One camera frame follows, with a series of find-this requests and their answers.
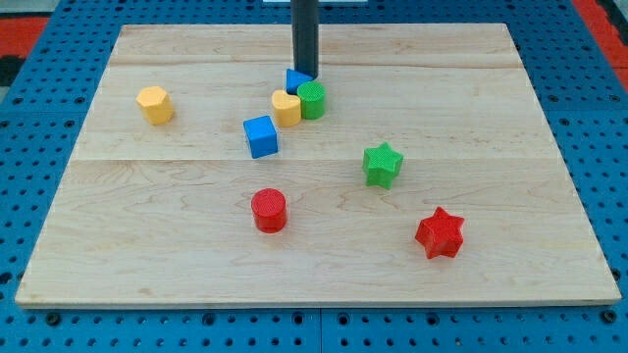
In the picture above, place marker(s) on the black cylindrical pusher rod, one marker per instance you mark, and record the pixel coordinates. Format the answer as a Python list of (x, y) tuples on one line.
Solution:
[(305, 36)]

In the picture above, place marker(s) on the green star block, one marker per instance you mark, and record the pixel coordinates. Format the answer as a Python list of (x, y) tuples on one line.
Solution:
[(381, 165)]

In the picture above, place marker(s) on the red star block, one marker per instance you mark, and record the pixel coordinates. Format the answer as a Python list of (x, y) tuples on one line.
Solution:
[(441, 234)]

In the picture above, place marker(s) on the blue triangle block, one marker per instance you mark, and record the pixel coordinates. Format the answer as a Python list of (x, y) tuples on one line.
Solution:
[(294, 79)]

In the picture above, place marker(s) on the green cylinder block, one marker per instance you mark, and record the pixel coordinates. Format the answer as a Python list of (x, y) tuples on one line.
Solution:
[(312, 95)]

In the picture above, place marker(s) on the yellow heart block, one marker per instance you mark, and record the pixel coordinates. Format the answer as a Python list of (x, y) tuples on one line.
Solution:
[(286, 108)]

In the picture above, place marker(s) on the blue cube block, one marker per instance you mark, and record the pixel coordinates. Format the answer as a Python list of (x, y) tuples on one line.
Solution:
[(261, 136)]

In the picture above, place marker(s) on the yellow hexagon block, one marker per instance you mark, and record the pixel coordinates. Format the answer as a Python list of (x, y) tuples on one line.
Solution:
[(155, 105)]

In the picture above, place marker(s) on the red cylinder block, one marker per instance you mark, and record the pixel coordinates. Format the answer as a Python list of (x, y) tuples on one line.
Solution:
[(269, 209)]

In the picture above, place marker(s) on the light wooden board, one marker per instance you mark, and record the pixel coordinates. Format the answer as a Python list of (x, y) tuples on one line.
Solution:
[(150, 217)]

